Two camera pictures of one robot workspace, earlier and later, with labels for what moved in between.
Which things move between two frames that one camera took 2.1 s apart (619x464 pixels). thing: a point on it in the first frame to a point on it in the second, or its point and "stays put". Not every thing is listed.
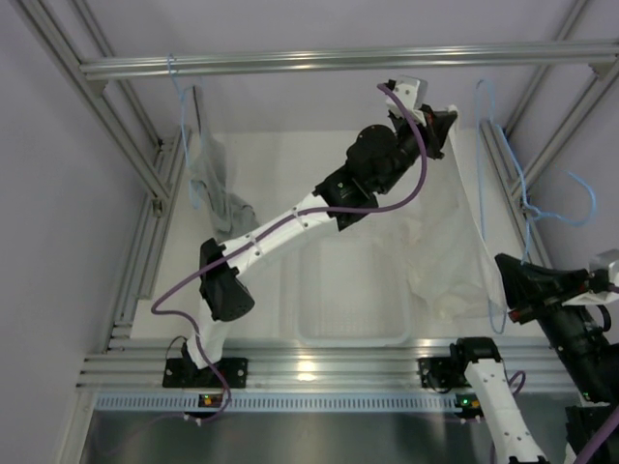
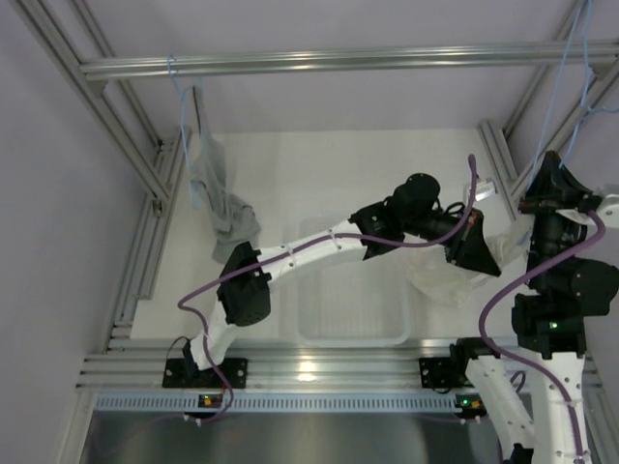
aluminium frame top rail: [481, 57] stays put
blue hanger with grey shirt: [193, 139] stays put
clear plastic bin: [346, 291] stays put
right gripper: [545, 284] to [553, 188]
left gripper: [435, 130] to [468, 249]
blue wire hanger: [524, 198] to [583, 108]
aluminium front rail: [305, 362] stays put
